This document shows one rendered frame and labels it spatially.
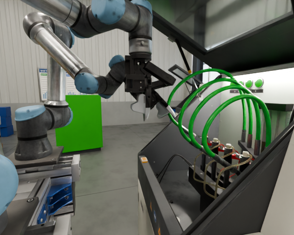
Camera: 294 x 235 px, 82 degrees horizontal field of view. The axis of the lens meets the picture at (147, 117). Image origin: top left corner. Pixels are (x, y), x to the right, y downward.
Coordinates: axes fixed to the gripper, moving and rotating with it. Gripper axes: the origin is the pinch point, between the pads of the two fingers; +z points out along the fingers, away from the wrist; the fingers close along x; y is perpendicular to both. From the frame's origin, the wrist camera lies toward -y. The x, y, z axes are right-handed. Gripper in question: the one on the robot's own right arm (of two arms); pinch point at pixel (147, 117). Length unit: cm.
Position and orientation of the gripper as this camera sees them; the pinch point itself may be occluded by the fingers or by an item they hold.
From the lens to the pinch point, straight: 57.2
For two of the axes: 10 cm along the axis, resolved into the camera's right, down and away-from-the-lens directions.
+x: 1.9, 1.4, -9.7
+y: -9.8, 0.3, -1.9
